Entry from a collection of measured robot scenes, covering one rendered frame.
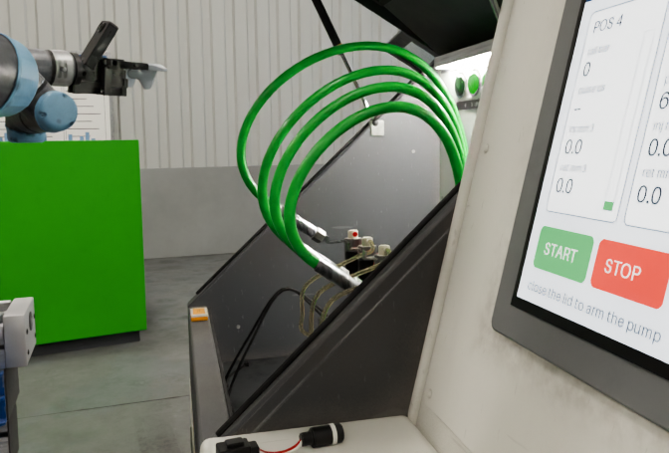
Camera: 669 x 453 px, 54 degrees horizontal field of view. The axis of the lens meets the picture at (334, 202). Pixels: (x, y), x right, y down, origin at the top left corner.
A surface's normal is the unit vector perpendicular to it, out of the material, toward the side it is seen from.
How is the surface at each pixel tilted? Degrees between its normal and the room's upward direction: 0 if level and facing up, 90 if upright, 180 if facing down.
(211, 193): 90
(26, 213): 90
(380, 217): 90
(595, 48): 76
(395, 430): 0
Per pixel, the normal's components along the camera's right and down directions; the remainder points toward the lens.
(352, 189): 0.24, 0.09
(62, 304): 0.45, 0.07
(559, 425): -0.95, -0.20
